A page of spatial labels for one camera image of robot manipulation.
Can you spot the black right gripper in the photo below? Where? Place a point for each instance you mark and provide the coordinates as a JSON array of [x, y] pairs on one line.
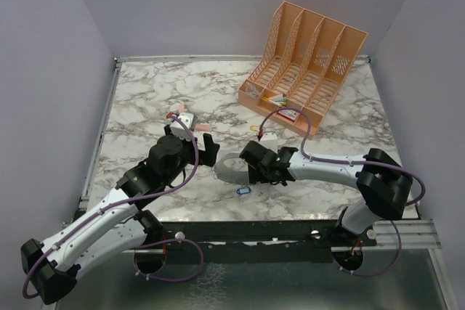
[[255, 175]]

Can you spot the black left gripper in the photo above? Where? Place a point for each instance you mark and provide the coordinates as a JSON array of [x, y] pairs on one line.
[[208, 156]]

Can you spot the blue key tag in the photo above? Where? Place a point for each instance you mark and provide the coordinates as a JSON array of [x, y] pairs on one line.
[[243, 191]]

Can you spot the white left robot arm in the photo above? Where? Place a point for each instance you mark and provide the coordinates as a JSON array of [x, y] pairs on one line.
[[119, 221]]

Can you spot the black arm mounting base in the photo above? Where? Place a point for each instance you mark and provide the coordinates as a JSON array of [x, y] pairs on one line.
[[224, 242]]

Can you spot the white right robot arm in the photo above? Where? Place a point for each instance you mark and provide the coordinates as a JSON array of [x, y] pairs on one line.
[[383, 184]]

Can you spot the yellow capped pink tube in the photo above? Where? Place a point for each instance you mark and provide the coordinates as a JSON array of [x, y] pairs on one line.
[[203, 127]]

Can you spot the red white small box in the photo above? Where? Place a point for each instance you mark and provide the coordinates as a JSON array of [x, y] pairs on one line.
[[288, 114]]

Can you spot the coloured markers in organizer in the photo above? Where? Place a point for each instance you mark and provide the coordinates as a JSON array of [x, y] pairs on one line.
[[280, 100]]

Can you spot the clear plastic bag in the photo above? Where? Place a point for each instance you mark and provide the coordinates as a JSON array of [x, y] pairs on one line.
[[251, 89]]

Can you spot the peach plastic file organizer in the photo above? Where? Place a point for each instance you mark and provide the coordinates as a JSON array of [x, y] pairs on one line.
[[307, 57]]

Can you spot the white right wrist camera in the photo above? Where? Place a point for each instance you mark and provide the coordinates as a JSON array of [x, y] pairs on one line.
[[269, 140]]

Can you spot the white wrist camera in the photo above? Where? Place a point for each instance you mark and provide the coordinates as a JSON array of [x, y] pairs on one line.
[[269, 140], [182, 125]]

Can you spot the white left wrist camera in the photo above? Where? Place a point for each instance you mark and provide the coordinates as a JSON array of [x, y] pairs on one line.
[[182, 125]]

